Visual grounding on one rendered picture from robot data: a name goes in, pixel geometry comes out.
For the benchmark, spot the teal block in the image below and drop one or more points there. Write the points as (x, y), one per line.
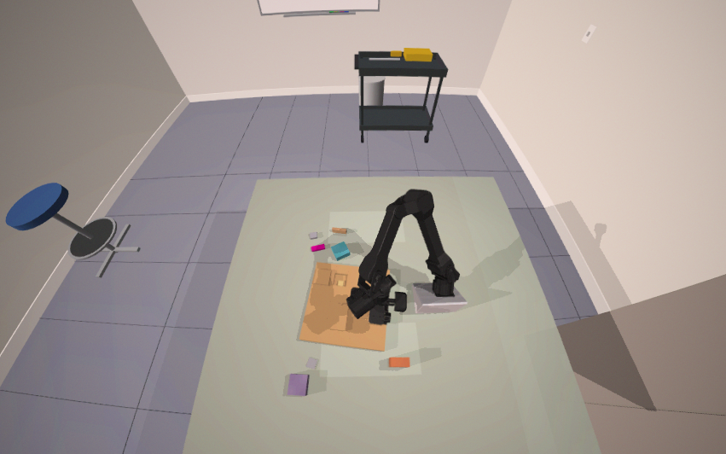
(340, 251)

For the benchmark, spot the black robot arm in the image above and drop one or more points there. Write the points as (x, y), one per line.
(374, 267)

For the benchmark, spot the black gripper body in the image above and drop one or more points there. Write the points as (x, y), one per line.
(399, 301)

